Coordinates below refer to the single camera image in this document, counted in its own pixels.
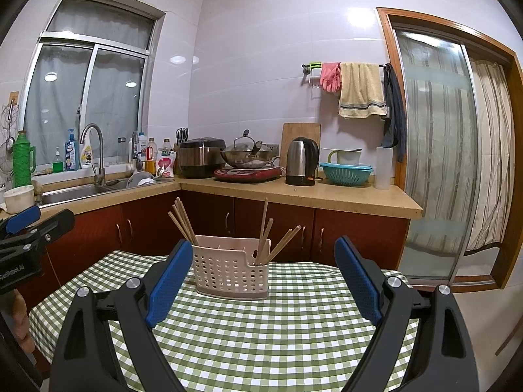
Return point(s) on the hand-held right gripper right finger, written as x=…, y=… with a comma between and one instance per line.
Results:
x=357, y=281

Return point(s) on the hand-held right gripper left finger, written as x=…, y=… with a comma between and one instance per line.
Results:
x=169, y=281

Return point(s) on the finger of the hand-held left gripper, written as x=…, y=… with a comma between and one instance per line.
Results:
x=57, y=224
x=24, y=218

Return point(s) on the bunch of wooden chopsticks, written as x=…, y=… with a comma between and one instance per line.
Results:
x=189, y=235

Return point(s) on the pink perforated utensil holder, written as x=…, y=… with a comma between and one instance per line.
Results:
x=229, y=273

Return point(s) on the person's left hand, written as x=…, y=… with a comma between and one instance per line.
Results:
x=22, y=322

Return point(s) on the white plastic tub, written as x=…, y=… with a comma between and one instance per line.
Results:
x=18, y=200

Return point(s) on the stainless steel sink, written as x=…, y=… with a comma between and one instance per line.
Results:
x=73, y=194

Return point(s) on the green thermos jug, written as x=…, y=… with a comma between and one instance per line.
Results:
x=22, y=163

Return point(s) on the small green bottle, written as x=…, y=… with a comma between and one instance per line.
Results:
x=58, y=165

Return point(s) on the chrome kitchen faucet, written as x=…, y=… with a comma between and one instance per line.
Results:
x=100, y=171

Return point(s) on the blue pump soap bottle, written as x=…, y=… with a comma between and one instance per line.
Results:
x=71, y=155

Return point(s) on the white spray bottle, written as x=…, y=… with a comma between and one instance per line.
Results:
x=86, y=157

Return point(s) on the hanging metal strainer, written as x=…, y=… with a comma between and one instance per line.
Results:
x=8, y=145

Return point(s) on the beige kitchen countertop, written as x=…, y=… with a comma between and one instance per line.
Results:
x=347, y=196

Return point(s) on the white dishes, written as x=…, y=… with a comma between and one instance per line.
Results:
x=141, y=179

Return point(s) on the green checked tablecloth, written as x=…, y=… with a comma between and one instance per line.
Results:
x=265, y=335

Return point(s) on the teal plastic colander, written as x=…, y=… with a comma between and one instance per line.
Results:
x=345, y=175

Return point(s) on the orange liquid bottle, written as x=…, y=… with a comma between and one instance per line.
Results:
x=151, y=163

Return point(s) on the translucent plastic container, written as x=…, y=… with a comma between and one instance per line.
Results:
x=384, y=171

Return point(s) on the white bottle blue cap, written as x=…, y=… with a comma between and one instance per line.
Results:
x=142, y=147

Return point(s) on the pink and white pouch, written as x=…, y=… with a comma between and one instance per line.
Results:
x=165, y=165

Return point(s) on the wooden knife block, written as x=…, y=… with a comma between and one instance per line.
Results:
x=177, y=159

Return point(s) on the dark rice cooker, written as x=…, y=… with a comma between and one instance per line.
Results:
x=200, y=161

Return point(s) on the white and green pitcher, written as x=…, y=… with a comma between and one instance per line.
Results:
x=349, y=157

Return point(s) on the red induction cooker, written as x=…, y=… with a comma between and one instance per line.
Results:
x=245, y=175

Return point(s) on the steel electric kettle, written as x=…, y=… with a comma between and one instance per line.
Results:
x=300, y=159

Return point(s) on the clear bottle green label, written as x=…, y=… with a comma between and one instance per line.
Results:
x=166, y=145

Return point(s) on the aluminium sliding window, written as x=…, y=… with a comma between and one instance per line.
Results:
x=118, y=102

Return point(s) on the steel wok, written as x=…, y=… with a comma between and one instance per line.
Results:
x=245, y=161

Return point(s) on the frosted glass sliding door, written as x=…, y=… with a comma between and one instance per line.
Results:
x=437, y=163

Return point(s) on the glass wok lid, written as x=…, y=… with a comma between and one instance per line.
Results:
x=243, y=145

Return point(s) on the wooden furniture leg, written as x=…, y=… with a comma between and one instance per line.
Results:
x=506, y=339

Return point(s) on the wooden cutting board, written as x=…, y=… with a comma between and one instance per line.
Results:
x=300, y=130

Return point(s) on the dark hanging cloth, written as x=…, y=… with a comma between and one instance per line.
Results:
x=395, y=110

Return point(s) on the striped curtain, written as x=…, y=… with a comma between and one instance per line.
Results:
x=490, y=163

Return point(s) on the beige towel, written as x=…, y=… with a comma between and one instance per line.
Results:
x=361, y=94

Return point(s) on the pink rubber gloves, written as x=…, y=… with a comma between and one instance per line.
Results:
x=330, y=77

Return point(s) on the green plastic clip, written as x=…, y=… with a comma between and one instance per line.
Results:
x=316, y=65

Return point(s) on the metal towel rail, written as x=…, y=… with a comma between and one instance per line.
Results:
x=306, y=66

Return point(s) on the wooden door frame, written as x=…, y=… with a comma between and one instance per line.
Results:
x=386, y=41

